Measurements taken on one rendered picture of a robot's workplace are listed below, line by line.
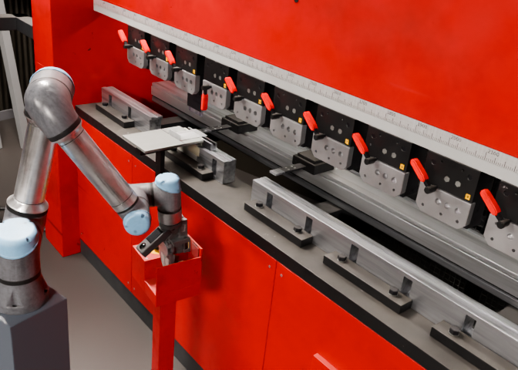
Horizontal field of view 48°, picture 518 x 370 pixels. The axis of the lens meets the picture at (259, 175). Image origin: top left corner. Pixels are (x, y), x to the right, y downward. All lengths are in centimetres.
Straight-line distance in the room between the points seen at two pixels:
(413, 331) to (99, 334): 166
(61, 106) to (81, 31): 150
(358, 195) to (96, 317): 148
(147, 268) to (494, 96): 118
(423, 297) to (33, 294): 108
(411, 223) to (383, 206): 12
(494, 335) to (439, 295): 17
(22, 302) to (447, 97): 124
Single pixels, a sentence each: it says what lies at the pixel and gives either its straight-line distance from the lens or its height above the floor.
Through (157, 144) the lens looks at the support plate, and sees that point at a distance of 226.
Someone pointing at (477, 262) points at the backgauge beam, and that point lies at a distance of 187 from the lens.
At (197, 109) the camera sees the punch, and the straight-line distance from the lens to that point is 234.
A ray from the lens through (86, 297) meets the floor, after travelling 310.
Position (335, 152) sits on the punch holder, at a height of 122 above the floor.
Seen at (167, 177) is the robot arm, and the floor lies 110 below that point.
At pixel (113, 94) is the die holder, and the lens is 294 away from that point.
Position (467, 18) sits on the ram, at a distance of 145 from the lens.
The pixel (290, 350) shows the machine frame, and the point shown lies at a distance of 199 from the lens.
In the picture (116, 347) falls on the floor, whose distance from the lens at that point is 280.
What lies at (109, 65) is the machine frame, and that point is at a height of 106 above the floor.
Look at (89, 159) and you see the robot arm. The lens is 156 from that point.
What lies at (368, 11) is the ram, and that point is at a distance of 162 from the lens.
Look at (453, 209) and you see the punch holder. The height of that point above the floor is 122.
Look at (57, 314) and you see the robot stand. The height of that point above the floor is 73.
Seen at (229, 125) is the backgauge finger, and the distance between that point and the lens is 249.
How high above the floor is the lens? 184
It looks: 24 degrees down
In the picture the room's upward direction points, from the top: 6 degrees clockwise
